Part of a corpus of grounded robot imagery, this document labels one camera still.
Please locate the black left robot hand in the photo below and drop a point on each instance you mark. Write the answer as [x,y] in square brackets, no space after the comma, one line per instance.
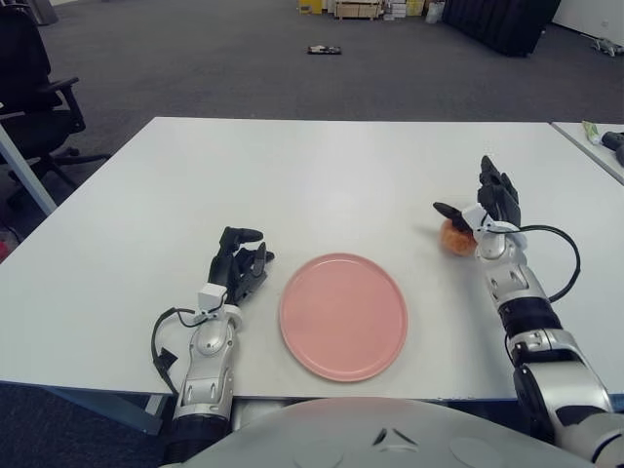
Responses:
[231,273]

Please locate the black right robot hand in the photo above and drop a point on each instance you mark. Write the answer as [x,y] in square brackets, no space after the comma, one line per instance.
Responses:
[502,205]

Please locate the red yellow apple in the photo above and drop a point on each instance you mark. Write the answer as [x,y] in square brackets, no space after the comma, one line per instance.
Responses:
[453,241]

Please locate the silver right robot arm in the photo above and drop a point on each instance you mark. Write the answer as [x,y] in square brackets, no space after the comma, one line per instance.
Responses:
[536,317]

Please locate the pink round plate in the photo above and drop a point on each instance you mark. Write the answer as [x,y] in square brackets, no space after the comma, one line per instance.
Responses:
[343,317]

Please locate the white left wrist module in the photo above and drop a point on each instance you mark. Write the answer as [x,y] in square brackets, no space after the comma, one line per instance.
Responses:
[212,297]

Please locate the green white tube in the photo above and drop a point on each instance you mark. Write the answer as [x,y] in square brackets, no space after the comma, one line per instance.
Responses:
[591,132]

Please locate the black handheld controller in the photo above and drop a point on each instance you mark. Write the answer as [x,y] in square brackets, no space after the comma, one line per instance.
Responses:
[614,140]

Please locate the black curtain partition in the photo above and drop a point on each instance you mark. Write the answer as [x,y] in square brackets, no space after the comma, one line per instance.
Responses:
[502,24]

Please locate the small grey robot dog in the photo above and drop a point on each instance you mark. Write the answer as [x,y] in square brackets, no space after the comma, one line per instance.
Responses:
[607,46]

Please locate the white plastic bag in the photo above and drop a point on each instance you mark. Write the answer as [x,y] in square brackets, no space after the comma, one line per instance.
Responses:
[435,13]

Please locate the grey robot torso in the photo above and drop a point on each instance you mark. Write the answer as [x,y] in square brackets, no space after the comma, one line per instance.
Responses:
[365,434]

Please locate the red floor item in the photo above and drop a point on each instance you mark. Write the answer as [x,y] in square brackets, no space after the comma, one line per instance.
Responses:
[3,249]

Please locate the light blue metal leg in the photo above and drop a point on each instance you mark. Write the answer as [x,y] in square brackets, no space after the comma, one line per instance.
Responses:
[24,170]

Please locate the black flat tray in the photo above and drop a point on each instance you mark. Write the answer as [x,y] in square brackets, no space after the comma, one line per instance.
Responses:
[324,50]

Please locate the wooden crate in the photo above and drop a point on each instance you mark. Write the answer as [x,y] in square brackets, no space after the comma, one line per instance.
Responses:
[357,10]

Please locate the black office chair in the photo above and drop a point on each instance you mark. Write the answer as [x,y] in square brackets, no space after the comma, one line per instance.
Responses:
[29,97]

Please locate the yellow box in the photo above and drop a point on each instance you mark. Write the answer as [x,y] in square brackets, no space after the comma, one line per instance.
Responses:
[310,7]

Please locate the blue table frame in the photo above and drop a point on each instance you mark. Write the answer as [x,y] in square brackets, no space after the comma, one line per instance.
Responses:
[97,404]

